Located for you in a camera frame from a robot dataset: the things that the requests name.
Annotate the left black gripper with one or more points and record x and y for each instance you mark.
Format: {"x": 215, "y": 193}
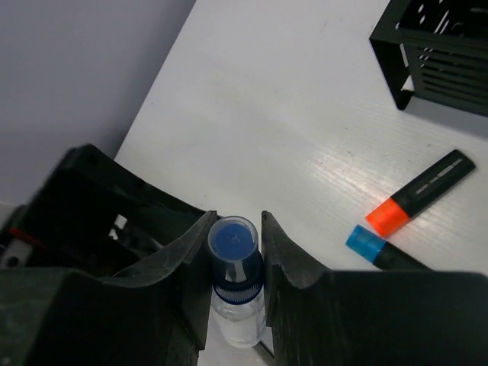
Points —
{"x": 94, "y": 215}

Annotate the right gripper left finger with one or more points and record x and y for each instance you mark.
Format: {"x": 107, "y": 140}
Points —
{"x": 154, "y": 312}

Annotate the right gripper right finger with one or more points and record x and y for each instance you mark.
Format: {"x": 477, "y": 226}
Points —
{"x": 323, "y": 317}

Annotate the clear spray bottle blue cap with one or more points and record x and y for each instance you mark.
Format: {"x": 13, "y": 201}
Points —
{"x": 238, "y": 275}

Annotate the blue highlighter marker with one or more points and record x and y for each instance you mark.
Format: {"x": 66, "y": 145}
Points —
{"x": 381, "y": 253}

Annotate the orange highlighter marker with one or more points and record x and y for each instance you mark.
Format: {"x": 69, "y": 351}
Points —
{"x": 420, "y": 193}

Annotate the black organizer container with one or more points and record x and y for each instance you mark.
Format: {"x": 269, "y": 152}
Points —
{"x": 436, "y": 51}

